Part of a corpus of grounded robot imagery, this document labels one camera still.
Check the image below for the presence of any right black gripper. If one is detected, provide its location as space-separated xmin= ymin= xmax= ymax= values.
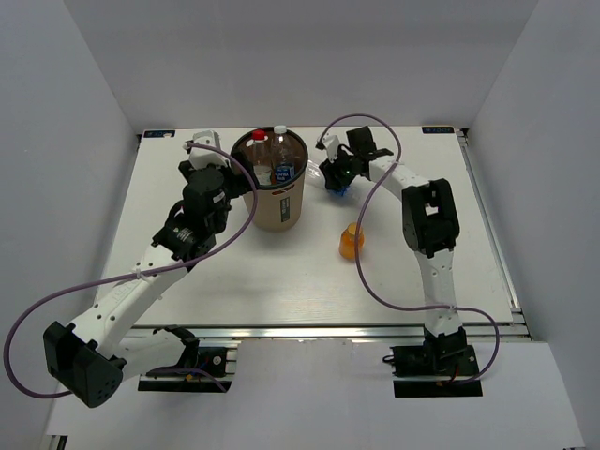
xmin=320 ymin=144 xmax=358 ymax=192

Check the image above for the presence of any blue label water bottle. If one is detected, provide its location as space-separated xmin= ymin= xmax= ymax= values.
xmin=271 ymin=125 xmax=295 ymax=184
xmin=305 ymin=159 xmax=360 ymax=200

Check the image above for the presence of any red label water bottle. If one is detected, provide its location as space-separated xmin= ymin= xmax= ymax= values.
xmin=252 ymin=129 xmax=273 ymax=186

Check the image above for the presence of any orange juice bottle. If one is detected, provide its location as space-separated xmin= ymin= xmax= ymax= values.
xmin=338 ymin=222 xmax=365 ymax=261

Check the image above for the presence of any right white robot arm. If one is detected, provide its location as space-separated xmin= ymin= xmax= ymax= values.
xmin=316 ymin=127 xmax=462 ymax=338

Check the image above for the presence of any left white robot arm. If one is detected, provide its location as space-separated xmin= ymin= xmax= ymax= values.
xmin=43 ymin=161 xmax=252 ymax=408

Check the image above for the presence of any brown bin with black rim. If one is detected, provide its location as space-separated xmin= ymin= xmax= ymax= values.
xmin=243 ymin=129 xmax=308 ymax=232

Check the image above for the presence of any left blue corner marker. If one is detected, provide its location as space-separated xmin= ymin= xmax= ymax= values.
xmin=142 ymin=129 xmax=175 ymax=139

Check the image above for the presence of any blue corner marker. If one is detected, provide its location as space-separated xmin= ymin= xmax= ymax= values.
xmin=142 ymin=129 xmax=175 ymax=139
xmin=421 ymin=126 xmax=455 ymax=134

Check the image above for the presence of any right blue corner marker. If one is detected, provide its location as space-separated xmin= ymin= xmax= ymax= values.
xmin=421 ymin=126 xmax=455 ymax=134

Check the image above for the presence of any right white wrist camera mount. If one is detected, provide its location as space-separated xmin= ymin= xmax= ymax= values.
xmin=315 ymin=135 xmax=340 ymax=162

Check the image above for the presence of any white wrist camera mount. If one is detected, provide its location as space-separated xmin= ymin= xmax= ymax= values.
xmin=315 ymin=135 xmax=340 ymax=162
xmin=183 ymin=129 xmax=228 ymax=170

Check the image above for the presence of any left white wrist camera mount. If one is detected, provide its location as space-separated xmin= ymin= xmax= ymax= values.
xmin=183 ymin=129 xmax=228 ymax=170

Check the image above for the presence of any aluminium table frame rail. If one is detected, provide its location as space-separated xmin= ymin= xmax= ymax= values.
xmin=127 ymin=323 xmax=530 ymax=339

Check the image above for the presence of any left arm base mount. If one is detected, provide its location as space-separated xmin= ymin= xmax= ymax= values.
xmin=138 ymin=325 xmax=233 ymax=394

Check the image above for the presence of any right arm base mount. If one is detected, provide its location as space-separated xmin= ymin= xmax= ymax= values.
xmin=382 ymin=345 xmax=483 ymax=398

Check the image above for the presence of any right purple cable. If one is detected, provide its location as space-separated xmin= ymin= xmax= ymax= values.
xmin=322 ymin=112 xmax=501 ymax=386

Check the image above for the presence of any purple cable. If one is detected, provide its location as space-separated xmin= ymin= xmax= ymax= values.
xmin=322 ymin=112 xmax=501 ymax=386
xmin=3 ymin=142 xmax=259 ymax=399

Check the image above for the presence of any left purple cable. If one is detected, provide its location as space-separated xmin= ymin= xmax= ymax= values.
xmin=3 ymin=142 xmax=259 ymax=399

